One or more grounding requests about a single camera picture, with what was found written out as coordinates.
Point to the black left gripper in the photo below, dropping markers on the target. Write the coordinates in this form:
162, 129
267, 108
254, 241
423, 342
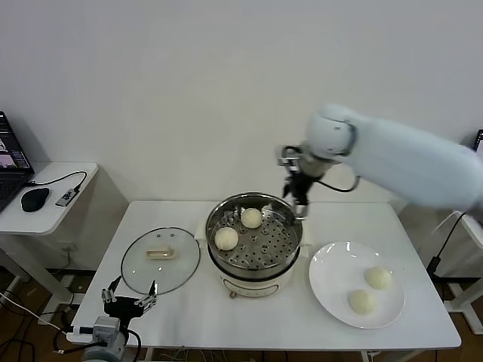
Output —
124, 307

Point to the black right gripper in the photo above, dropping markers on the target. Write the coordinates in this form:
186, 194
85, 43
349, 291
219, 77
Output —
300, 188

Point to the glass pot lid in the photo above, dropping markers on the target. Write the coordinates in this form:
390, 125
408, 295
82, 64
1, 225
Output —
166, 275

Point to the white steamed baozi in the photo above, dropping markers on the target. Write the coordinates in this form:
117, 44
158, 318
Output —
226, 238
378, 278
251, 217
362, 301

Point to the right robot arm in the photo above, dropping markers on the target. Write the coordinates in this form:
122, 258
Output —
396, 158

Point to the stainless steel steamer basket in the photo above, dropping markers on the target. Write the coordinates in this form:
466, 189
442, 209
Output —
271, 241

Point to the grey power strip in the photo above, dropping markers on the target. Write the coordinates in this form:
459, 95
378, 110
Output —
72, 283

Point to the cream electric cooker pot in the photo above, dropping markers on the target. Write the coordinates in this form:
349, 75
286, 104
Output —
256, 284

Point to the white round plate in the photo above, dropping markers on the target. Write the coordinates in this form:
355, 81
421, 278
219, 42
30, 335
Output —
332, 294

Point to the black computer mouse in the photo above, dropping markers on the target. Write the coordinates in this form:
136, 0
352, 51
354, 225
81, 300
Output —
34, 200

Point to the black open laptop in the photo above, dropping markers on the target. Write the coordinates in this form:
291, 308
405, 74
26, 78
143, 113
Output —
11, 158
479, 143

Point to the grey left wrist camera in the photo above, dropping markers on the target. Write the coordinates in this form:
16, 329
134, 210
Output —
106, 328

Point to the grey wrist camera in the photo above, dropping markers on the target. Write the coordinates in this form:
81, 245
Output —
288, 155
106, 328

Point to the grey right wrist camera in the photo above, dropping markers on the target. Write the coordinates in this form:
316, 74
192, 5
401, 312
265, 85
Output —
288, 155

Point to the white wall socket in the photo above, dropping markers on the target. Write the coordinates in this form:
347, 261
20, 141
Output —
68, 249

